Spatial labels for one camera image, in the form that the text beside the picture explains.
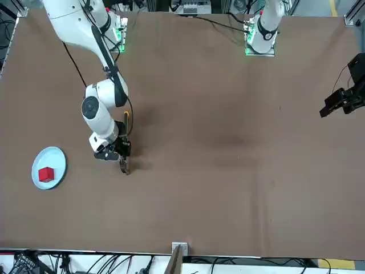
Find grey electrical rail unit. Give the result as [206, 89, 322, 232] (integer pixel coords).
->
[171, 0, 212, 15]

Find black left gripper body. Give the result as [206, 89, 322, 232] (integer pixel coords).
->
[347, 53, 365, 86]

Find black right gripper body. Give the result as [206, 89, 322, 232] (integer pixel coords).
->
[113, 121, 132, 158]

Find hammer with black-yellow handle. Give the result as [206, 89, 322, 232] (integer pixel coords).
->
[119, 111, 132, 175]

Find aluminium profile post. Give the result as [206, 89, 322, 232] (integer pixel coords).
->
[167, 244, 184, 274]

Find pale blue round plate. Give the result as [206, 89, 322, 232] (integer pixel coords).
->
[31, 146, 67, 191]

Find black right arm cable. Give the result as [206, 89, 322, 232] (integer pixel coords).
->
[61, 0, 134, 137]

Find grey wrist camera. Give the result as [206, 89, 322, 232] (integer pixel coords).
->
[94, 144, 120, 161]

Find metal post foot bracket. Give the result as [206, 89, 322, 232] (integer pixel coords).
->
[171, 241, 189, 256]

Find aluminium corner profile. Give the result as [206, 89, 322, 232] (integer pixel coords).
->
[343, 0, 365, 28]

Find black power strip white markings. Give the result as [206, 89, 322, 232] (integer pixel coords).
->
[13, 252, 38, 274]

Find red wooden cube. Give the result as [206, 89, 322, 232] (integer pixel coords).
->
[38, 166, 55, 183]

